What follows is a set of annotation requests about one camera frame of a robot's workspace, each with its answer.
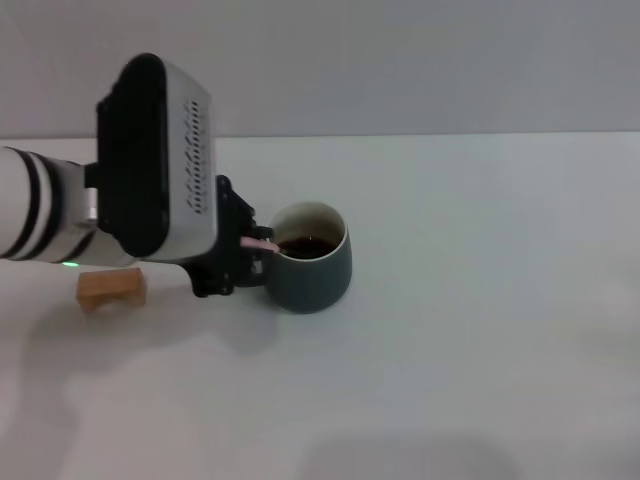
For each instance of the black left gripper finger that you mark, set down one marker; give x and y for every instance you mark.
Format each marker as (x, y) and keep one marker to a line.
(257, 264)
(262, 232)

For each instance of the dark coffee liquid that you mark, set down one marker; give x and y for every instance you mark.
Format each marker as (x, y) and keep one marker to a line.
(315, 247)

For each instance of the light wooden arch block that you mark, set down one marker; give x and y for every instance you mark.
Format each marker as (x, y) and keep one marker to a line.
(112, 285)

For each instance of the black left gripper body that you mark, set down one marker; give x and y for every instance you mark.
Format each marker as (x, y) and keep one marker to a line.
(227, 250)

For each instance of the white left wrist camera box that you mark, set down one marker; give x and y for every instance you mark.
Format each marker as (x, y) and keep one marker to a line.
(150, 165)

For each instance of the dark grey ceramic mug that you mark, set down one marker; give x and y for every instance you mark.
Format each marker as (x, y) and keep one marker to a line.
(315, 285)

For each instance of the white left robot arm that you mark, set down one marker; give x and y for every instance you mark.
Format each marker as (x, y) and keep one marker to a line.
(45, 210)

